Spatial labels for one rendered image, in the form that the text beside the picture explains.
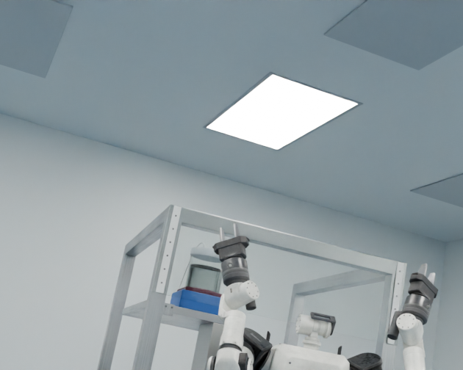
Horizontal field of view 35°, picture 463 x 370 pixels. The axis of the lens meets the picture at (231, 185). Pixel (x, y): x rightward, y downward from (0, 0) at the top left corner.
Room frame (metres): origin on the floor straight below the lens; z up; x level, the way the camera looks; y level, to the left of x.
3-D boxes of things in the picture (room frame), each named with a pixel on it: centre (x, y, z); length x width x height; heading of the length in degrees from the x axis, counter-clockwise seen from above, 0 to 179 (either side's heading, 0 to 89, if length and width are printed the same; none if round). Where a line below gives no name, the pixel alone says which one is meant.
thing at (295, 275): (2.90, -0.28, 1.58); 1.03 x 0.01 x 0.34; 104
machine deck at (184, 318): (3.19, 0.12, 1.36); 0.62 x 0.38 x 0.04; 14
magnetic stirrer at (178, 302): (3.02, 0.03, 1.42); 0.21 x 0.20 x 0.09; 104
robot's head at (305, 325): (2.56, -0.37, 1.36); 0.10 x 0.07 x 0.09; 95
